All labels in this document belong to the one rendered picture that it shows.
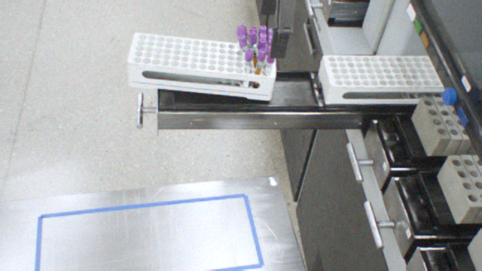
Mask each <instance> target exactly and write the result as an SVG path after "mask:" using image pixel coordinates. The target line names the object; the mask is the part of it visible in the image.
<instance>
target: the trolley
mask: <svg viewBox="0 0 482 271"><path fill-rule="evenodd" d="M0 271H307V270H306V267H305V264H304V259H303V257H302V254H301V250H300V248H299V246H298V243H297V239H296V235H295V233H294V228H293V225H292V222H291V218H290V214H289V212H288V207H287V205H286V202H285V197H284V195H283V192H282V187H281V184H280V182H279V177H278V175H274V176H266V177H257V178H241V179H233V180H223V181H207V182H198V183H190V184H174V185H165V186H156V187H139V188H130V189H122V190H113V191H105V192H95V193H78V194H69V195H60V196H52V197H43V198H34V199H16V200H7V201H0Z"/></svg>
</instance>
